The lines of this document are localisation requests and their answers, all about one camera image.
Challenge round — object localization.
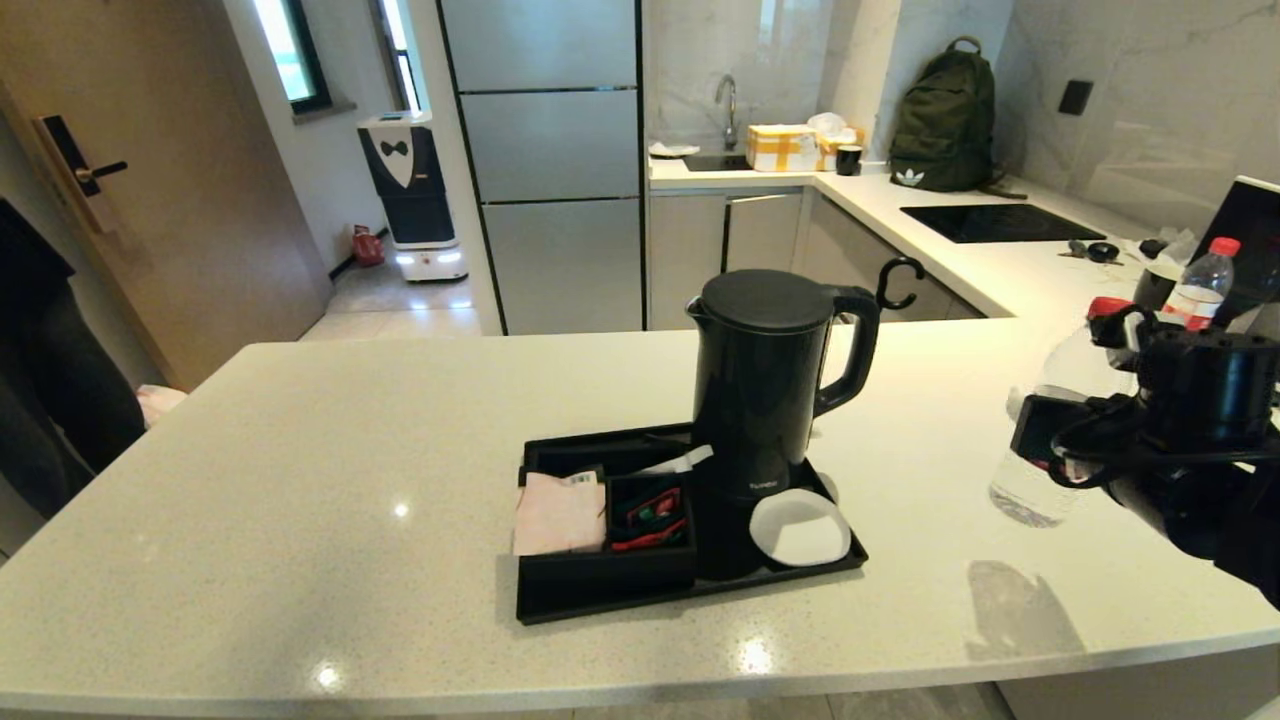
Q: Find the clear water bottle red label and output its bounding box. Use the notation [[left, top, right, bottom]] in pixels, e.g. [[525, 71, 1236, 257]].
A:
[[1160, 236, 1243, 333], [989, 296, 1139, 529]]

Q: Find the black electric kettle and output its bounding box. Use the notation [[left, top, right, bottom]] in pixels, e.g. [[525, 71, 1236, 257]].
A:
[[685, 268, 882, 503]]

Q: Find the clear acrylic sign holder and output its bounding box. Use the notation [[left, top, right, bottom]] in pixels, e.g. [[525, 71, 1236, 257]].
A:
[[1228, 300, 1280, 343]]

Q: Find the black curved hook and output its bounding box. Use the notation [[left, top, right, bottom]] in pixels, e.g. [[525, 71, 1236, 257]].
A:
[[874, 255, 926, 312]]

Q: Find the black induction cooktop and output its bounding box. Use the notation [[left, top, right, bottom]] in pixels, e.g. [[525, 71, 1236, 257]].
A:
[[899, 202, 1108, 245]]

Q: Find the black monitor screen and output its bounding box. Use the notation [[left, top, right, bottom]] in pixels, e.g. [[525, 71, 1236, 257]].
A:
[[1188, 175, 1280, 331]]

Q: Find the white round saucer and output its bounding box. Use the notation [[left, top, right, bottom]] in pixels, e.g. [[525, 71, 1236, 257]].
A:
[[749, 488, 853, 569]]

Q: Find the dark green backpack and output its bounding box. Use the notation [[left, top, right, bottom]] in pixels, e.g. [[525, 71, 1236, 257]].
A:
[[887, 35, 1027, 198]]

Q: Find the grey kitchen cabinet unit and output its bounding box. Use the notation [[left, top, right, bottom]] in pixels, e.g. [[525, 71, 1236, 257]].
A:
[[647, 182, 1013, 332]]

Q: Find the black serving tray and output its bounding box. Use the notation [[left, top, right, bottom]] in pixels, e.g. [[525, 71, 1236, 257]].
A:
[[515, 422, 870, 626]]

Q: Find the white sachet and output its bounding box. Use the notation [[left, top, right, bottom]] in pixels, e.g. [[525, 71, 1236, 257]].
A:
[[640, 444, 715, 476]]

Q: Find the white plastic bag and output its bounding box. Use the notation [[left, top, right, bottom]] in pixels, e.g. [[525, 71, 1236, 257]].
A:
[[806, 111, 867, 171]]

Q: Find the cardboard box yellow tape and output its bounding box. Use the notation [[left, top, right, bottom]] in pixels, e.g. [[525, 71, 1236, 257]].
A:
[[745, 123, 824, 173]]

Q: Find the chrome kitchen faucet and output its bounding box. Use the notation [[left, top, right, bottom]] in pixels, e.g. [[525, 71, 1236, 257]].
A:
[[713, 73, 740, 152]]

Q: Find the black organizer box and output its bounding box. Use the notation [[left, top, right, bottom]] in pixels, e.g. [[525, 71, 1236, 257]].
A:
[[517, 464, 699, 599]]

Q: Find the pink napkin pack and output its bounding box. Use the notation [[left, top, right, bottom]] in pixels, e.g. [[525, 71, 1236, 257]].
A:
[[513, 472, 608, 557]]

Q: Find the steel refrigerator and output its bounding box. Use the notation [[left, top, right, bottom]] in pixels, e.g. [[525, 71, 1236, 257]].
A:
[[436, 0, 647, 337]]

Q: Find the delivery robot with bowtie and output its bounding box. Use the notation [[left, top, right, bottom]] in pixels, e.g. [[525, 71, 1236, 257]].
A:
[[356, 110, 470, 284]]

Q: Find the dark framed window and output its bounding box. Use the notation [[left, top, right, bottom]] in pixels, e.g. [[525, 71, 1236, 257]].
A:
[[374, 0, 422, 113], [248, 0, 332, 118]]

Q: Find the pink plastic bag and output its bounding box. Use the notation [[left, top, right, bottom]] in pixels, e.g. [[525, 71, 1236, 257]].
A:
[[134, 385, 189, 430]]

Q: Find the brown wooden door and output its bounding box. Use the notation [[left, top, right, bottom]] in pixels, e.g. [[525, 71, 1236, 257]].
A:
[[0, 0, 337, 393]]

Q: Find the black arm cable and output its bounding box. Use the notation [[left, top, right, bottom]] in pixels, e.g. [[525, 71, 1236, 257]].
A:
[[1048, 395, 1280, 492]]

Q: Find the black door lock handle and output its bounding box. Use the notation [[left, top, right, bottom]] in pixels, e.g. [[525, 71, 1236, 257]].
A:
[[31, 114, 130, 237]]

